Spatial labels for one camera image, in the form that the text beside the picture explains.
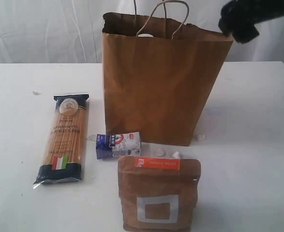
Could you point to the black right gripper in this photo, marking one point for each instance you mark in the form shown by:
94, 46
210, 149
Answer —
239, 17

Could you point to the yellow grain bottle white cap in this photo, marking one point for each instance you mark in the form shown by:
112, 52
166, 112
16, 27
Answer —
145, 35

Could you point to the brown kraft stand-up pouch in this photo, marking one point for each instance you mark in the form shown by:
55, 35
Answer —
157, 194

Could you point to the brown paper bag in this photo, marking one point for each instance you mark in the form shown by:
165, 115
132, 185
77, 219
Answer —
158, 85

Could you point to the white crumpled scrap middle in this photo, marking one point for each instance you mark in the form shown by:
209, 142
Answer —
176, 155

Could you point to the white crumpled scrap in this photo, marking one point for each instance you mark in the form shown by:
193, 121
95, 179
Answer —
160, 152
176, 155

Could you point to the white crumpled scrap left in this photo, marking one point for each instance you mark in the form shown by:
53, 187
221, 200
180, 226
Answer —
160, 152

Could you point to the clear tape piece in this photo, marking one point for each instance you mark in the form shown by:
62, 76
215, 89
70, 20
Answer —
92, 138

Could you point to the white backdrop curtain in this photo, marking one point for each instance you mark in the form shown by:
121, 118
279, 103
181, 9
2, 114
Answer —
70, 31

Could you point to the spaghetti pasta package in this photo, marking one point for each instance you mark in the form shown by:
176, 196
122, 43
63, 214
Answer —
65, 148

